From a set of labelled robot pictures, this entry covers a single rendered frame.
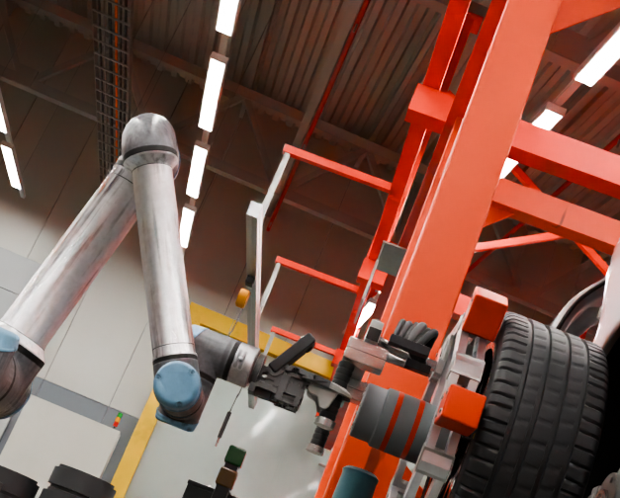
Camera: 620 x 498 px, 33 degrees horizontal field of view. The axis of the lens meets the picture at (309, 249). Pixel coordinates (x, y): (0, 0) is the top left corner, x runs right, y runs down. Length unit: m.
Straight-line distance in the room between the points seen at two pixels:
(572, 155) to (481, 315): 3.87
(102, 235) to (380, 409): 0.72
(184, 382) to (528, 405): 0.68
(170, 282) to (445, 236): 1.13
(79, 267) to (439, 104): 4.02
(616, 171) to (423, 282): 3.29
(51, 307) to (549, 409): 1.05
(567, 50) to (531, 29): 6.80
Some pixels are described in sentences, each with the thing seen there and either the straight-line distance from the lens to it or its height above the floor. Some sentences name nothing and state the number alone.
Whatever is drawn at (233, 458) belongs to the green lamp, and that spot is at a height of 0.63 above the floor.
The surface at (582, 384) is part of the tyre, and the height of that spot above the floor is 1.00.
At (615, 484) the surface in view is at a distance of 2.46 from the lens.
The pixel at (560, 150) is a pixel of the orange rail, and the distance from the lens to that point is 6.11.
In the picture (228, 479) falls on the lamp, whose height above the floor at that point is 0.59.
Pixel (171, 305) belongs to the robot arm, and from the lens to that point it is 2.12.
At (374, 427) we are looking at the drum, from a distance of 2.37.
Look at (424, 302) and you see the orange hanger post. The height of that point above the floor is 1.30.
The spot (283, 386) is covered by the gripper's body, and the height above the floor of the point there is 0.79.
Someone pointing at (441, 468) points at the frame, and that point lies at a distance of 2.15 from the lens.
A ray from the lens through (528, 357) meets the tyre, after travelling 2.23.
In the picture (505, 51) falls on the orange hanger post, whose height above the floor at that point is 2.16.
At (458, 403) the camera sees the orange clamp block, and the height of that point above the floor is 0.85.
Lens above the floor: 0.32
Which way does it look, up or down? 20 degrees up
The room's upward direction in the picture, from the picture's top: 22 degrees clockwise
